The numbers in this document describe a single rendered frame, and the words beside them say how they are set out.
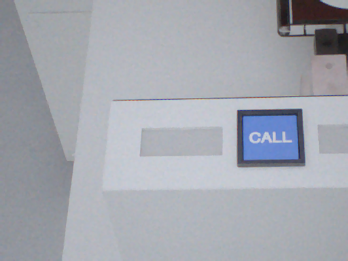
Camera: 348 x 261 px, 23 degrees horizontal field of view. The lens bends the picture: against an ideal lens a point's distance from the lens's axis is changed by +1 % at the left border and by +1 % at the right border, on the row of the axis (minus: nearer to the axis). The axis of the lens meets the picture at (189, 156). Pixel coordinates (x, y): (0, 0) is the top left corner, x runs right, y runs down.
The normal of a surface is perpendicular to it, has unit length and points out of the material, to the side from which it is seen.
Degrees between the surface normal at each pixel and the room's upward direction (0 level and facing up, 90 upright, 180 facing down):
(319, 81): 0
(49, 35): 90
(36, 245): 0
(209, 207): 90
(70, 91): 90
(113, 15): 0
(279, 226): 90
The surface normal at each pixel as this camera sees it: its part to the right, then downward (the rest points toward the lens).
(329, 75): -0.07, -0.56
